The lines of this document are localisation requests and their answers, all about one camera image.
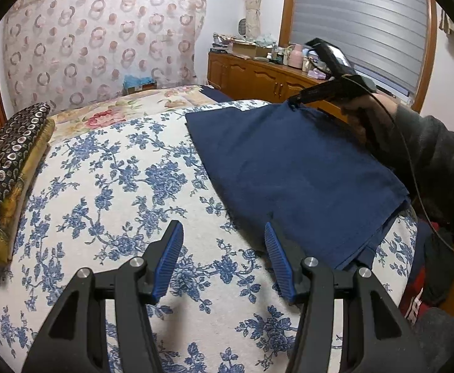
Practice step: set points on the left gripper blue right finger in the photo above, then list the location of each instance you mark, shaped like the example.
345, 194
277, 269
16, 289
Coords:
286, 259

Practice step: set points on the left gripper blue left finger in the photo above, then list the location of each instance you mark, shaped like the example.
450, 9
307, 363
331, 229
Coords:
161, 257

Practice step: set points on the navy blue garment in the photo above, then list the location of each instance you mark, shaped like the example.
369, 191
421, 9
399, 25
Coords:
300, 169

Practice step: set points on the grey sleeve forearm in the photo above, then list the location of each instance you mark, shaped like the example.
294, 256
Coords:
423, 152

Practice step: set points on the right hand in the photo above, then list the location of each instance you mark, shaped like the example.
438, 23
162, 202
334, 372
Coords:
370, 118

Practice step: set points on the pink jar on sideboard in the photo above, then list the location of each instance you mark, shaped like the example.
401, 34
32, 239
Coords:
295, 56

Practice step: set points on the grey window blind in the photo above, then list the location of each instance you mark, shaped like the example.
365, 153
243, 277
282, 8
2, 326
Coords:
385, 38

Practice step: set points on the blue floral white quilt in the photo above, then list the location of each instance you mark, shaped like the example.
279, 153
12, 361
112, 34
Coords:
98, 200

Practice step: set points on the cardboard box on sideboard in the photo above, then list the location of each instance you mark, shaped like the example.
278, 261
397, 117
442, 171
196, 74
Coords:
249, 50

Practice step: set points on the wooden sideboard cabinet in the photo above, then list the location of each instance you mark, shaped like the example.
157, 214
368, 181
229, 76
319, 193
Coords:
241, 78

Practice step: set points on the navy blue bed sheet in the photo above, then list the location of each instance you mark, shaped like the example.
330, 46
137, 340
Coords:
214, 94

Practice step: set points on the red white garment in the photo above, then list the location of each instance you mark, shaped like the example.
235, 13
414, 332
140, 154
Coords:
424, 288

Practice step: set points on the pink floral cream bedspread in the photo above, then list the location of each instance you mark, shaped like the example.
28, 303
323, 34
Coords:
74, 122

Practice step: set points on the teal item behind bed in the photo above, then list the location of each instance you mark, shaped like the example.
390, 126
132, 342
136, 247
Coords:
132, 84

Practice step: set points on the black circle-patterned folded cloth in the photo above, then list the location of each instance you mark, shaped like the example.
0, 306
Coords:
17, 137

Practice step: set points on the circle-patterned cloth headboard cover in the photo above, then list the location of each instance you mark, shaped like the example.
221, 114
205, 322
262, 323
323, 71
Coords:
71, 53

